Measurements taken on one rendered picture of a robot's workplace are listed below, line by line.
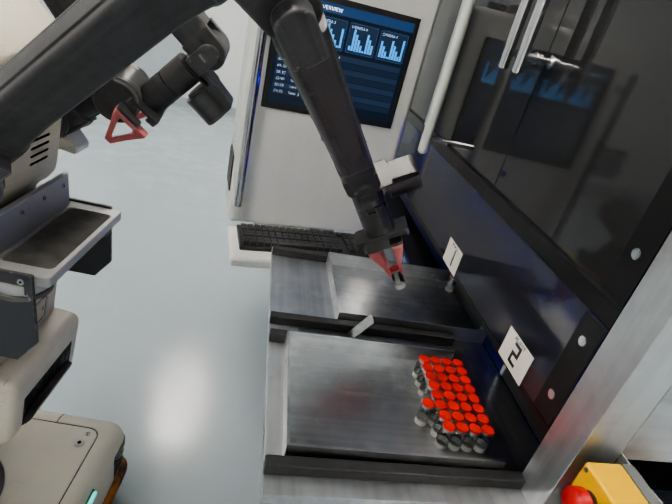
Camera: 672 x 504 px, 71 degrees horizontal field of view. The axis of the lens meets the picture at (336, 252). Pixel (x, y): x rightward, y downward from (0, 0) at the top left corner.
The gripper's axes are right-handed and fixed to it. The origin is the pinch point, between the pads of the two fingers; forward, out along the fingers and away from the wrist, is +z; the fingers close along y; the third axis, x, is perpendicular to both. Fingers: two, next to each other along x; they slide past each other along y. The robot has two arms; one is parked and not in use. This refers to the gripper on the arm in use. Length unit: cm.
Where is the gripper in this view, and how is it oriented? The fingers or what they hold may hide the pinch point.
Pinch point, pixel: (395, 270)
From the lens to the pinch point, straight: 92.8
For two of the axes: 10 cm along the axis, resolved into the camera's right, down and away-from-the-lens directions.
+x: 0.6, -4.3, 9.0
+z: 3.6, 8.5, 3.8
